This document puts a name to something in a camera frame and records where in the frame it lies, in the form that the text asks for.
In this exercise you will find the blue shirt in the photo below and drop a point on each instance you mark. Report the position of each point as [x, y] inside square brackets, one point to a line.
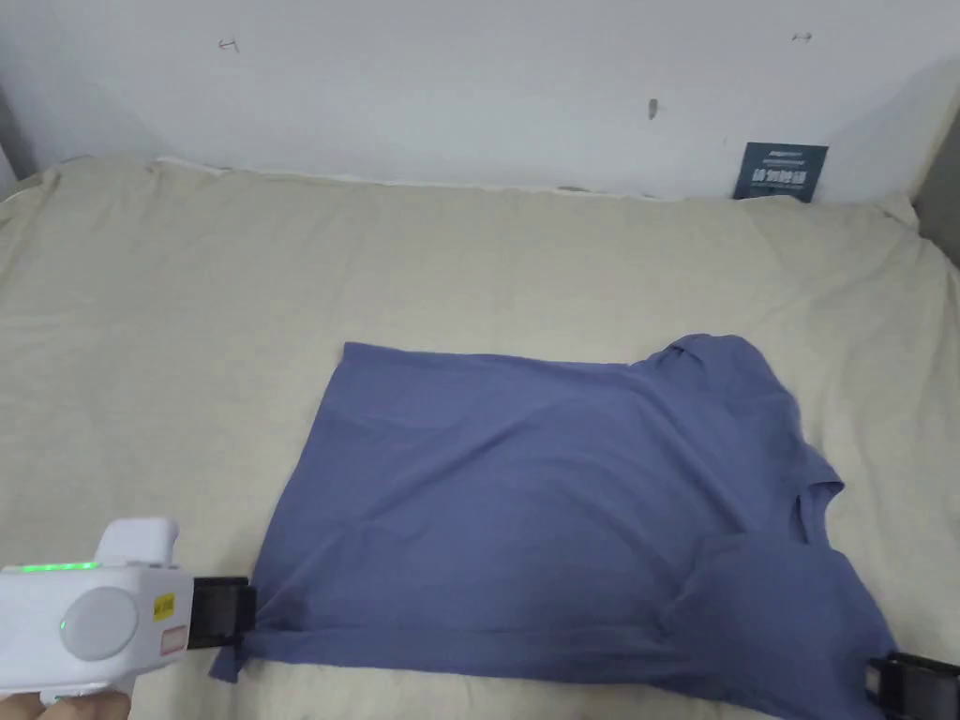
[525, 510]

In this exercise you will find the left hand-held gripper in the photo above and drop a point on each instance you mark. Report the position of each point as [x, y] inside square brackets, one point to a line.
[97, 622]

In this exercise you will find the bed with beige sheet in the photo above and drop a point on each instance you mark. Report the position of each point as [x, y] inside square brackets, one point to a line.
[187, 315]

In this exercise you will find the person's left hand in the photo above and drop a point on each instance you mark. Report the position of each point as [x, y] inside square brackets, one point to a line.
[67, 709]

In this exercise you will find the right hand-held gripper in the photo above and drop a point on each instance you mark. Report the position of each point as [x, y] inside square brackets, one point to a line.
[919, 681]

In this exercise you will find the dark blue card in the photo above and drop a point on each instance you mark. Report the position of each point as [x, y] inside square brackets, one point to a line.
[780, 172]

